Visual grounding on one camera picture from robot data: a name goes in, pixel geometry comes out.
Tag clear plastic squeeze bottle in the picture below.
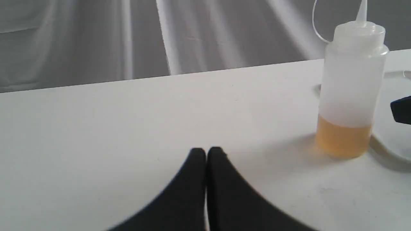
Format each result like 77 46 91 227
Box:
316 0 389 159

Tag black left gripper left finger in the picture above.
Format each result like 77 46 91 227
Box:
111 148 206 231

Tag grey backdrop cloth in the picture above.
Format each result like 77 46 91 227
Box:
0 0 411 94

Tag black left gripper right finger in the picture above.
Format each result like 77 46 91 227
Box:
207 147 312 231

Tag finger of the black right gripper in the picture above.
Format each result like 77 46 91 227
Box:
390 96 411 125

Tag white rectangular plastic tray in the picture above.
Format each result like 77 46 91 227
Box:
371 70 410 164

